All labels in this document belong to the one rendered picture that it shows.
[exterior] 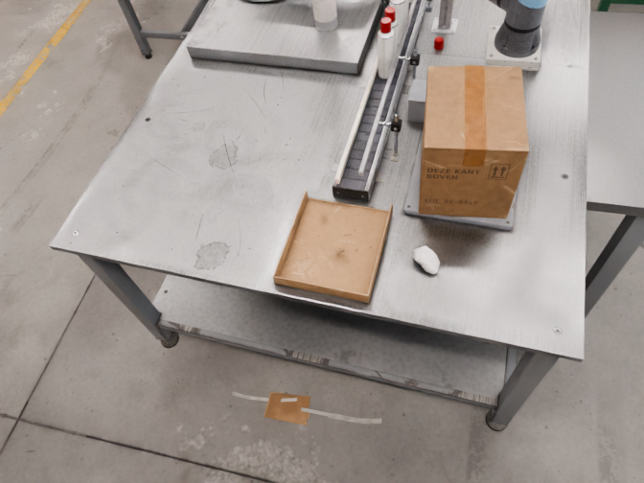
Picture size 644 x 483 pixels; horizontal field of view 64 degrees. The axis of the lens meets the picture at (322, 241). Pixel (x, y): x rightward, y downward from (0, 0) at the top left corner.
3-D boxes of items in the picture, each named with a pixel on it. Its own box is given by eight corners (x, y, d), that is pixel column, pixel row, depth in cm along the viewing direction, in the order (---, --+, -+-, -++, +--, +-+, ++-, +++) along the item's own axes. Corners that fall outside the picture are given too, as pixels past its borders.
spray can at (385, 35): (379, 69, 177) (379, 14, 160) (395, 70, 175) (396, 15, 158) (377, 79, 174) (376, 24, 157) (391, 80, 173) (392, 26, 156)
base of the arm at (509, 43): (494, 28, 183) (498, 3, 175) (539, 29, 181) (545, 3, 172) (494, 57, 176) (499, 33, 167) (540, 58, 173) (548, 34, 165)
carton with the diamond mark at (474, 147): (422, 136, 161) (427, 64, 139) (502, 139, 158) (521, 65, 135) (418, 214, 145) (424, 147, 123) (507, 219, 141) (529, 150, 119)
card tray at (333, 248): (307, 197, 155) (305, 189, 152) (392, 212, 149) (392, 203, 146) (275, 284, 140) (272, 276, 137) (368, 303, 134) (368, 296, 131)
